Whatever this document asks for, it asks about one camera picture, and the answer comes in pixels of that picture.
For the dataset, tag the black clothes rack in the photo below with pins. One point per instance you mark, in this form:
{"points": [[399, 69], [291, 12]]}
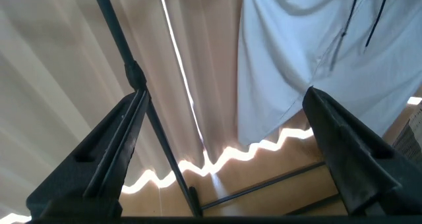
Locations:
{"points": [[113, 26]]}

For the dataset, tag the pale grey shorts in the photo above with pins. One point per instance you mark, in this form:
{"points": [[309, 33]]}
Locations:
{"points": [[280, 69]]}

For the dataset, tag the beige curtain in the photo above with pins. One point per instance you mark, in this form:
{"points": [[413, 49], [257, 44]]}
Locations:
{"points": [[49, 69]]}

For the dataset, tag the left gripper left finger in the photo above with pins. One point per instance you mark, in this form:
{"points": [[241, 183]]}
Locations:
{"points": [[108, 184]]}

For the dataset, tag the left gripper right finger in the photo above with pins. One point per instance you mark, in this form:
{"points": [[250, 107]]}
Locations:
{"points": [[372, 184]]}

